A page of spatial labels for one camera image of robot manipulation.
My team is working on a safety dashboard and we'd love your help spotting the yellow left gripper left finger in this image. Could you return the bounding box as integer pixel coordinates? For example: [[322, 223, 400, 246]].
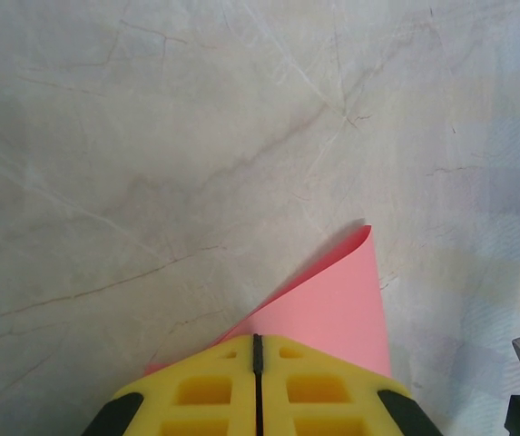
[[87, 333, 259, 436]]

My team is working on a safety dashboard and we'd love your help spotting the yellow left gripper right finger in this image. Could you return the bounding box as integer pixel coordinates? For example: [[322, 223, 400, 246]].
[[257, 333, 431, 436]]

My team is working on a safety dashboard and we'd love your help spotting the pink paper sheet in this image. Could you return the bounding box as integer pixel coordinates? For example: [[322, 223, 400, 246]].
[[143, 224, 393, 381]]

